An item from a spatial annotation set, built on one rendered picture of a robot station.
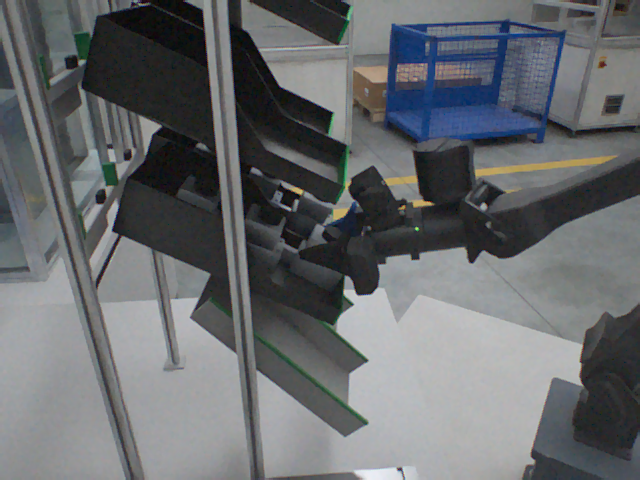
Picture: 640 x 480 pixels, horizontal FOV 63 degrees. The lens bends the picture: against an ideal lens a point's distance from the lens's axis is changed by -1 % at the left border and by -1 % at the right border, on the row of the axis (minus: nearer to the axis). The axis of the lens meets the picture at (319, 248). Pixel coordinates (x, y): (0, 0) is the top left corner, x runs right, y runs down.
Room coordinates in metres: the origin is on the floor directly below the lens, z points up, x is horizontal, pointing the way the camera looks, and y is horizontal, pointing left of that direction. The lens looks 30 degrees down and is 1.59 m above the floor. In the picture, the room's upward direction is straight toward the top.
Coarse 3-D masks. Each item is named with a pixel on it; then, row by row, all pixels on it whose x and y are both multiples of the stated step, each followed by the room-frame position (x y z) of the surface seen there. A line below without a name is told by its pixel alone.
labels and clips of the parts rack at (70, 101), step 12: (84, 36) 0.64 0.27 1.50; (84, 48) 0.64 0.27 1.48; (72, 60) 0.59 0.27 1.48; (48, 84) 0.50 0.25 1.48; (60, 96) 0.56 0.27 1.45; (72, 96) 0.59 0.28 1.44; (60, 108) 0.55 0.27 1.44; (72, 108) 0.58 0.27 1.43; (60, 120) 0.54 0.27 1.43; (108, 168) 0.64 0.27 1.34; (108, 180) 0.64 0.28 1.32; (120, 192) 0.69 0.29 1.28; (84, 228) 0.50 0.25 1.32; (96, 240) 0.56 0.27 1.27
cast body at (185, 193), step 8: (192, 176) 0.60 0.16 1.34; (200, 176) 0.59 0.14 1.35; (184, 184) 0.58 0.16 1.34; (192, 184) 0.58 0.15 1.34; (200, 184) 0.57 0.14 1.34; (208, 184) 0.58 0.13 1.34; (216, 184) 0.59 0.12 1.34; (184, 192) 0.56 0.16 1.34; (192, 192) 0.57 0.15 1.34; (200, 192) 0.57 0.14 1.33; (208, 192) 0.57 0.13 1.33; (216, 192) 0.58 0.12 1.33; (184, 200) 0.56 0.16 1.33; (192, 200) 0.56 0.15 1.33; (200, 200) 0.56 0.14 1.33; (208, 200) 0.56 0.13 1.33; (216, 200) 0.57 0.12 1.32; (200, 208) 0.56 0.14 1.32; (208, 208) 0.56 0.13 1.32; (216, 208) 0.60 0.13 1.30
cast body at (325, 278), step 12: (324, 228) 0.60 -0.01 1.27; (336, 228) 0.60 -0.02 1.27; (312, 240) 0.57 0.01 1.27; (324, 240) 0.58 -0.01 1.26; (288, 252) 0.59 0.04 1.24; (300, 264) 0.57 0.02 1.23; (312, 264) 0.57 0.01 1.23; (300, 276) 0.57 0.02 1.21; (312, 276) 0.57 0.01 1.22; (324, 276) 0.57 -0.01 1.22; (336, 276) 0.57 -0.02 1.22; (324, 288) 0.57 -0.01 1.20
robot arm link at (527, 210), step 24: (600, 168) 0.50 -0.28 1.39; (624, 168) 0.47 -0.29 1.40; (528, 192) 0.54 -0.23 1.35; (552, 192) 0.50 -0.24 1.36; (576, 192) 0.49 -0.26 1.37; (600, 192) 0.48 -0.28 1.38; (624, 192) 0.47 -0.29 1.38; (504, 216) 0.51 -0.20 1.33; (528, 216) 0.50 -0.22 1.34; (552, 216) 0.50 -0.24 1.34; (576, 216) 0.48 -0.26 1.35; (528, 240) 0.49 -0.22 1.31
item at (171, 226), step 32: (160, 160) 0.64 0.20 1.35; (192, 160) 0.65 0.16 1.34; (128, 192) 0.52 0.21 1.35; (160, 192) 0.52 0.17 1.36; (256, 192) 0.64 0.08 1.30; (128, 224) 0.53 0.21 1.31; (160, 224) 0.52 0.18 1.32; (192, 224) 0.52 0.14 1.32; (192, 256) 0.52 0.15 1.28; (224, 256) 0.52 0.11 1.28; (256, 288) 0.51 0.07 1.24; (288, 288) 0.51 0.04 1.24; (320, 288) 0.57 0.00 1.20
